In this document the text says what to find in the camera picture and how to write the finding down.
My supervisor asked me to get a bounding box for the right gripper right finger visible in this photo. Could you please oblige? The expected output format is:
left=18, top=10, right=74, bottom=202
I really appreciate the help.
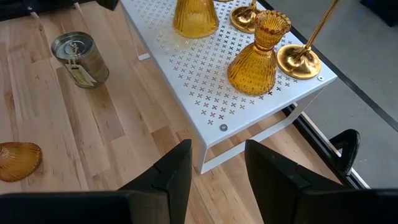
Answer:
left=244, top=139, right=398, bottom=224

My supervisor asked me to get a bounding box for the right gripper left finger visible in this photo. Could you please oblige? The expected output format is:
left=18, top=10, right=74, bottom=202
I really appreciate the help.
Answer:
left=0, top=139, right=193, bottom=224

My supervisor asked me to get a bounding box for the amber ribbed glass candle holder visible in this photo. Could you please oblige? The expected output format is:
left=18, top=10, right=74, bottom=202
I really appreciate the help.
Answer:
left=172, top=0, right=220, bottom=39
left=226, top=9, right=292, bottom=96
left=0, top=141, right=43, bottom=183

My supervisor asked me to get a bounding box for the silver tin candle with tag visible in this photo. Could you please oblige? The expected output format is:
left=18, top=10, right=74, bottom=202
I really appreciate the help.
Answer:
left=50, top=30, right=110, bottom=89

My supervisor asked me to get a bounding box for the tall brass candlestick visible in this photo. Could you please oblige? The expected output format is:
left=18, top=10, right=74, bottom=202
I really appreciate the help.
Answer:
left=276, top=0, right=340, bottom=80

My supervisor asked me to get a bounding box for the white perforated metal shelf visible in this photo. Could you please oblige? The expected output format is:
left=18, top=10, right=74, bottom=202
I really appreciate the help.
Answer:
left=119, top=0, right=338, bottom=175

